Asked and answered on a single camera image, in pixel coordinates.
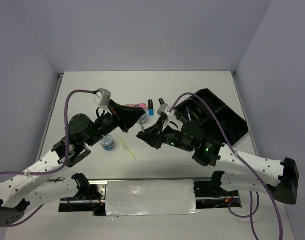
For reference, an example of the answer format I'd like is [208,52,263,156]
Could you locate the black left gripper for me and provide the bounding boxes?
[86,100,147,147]

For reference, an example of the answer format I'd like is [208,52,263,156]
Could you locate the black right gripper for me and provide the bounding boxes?
[136,115,194,152]

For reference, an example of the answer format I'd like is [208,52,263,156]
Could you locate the green gel pen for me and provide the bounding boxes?
[139,119,145,133]

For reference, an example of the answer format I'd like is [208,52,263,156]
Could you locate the yellow pen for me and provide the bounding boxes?
[120,138,136,159]

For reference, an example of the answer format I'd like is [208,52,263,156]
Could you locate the pink highlighter marker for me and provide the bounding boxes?
[158,98,166,106]

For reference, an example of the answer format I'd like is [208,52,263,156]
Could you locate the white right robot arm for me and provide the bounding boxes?
[137,122,299,205]

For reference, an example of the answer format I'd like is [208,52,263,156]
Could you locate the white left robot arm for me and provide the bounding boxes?
[0,100,146,228]

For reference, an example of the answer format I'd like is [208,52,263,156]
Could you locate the blue paint jar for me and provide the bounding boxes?
[137,112,148,124]
[99,134,115,151]

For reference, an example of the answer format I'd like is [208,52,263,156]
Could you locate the pink glue bottle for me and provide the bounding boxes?
[125,103,148,110]

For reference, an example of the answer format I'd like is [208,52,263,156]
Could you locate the blue highlighter marker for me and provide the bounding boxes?
[148,99,155,116]

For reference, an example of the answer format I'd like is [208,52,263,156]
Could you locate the black organizer tray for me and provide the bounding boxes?
[174,88,249,146]

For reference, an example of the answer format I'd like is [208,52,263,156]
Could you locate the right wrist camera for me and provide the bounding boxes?
[157,103,174,122]

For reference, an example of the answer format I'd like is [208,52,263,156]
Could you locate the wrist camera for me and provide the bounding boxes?
[93,88,112,107]
[157,103,174,122]

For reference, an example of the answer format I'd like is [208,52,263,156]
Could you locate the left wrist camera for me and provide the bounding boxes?
[93,88,112,107]

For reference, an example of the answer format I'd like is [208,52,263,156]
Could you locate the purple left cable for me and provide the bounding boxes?
[0,89,96,227]

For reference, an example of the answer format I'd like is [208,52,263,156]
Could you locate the purple cable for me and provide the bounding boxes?
[170,92,285,240]
[0,89,96,227]

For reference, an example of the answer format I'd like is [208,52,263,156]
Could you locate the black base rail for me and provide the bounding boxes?
[58,179,242,217]

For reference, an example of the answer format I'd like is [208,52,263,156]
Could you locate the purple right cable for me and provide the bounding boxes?
[170,92,285,240]

